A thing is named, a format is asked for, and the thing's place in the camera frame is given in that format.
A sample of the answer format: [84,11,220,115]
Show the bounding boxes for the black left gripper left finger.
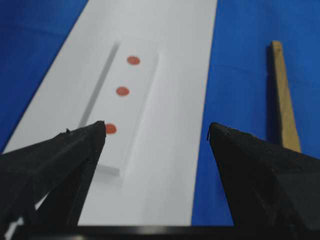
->
[0,121,106,236]

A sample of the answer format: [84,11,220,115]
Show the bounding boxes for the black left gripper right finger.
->
[207,122,320,240]

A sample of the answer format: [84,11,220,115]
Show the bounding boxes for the wooden mallet hammer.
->
[267,40,302,153]

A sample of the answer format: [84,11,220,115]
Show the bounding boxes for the small white raised block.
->
[79,38,158,176]

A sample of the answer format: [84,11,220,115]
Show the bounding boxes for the blue table cloth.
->
[0,0,320,225]

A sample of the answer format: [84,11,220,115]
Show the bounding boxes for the large white board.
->
[4,0,217,226]

